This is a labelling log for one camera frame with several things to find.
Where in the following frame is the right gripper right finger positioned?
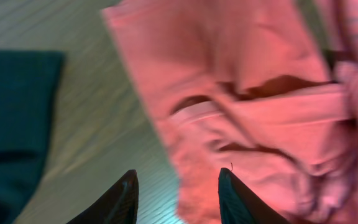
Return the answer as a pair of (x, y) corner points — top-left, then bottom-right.
(218, 168), (289, 224)

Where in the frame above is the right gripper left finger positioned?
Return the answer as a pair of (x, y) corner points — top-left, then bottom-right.
(67, 169), (139, 224)

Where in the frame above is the red t-shirt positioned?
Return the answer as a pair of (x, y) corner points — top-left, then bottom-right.
(102, 1), (358, 223)

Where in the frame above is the black t-shirt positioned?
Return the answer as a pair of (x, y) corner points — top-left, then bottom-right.
(0, 50), (65, 223)

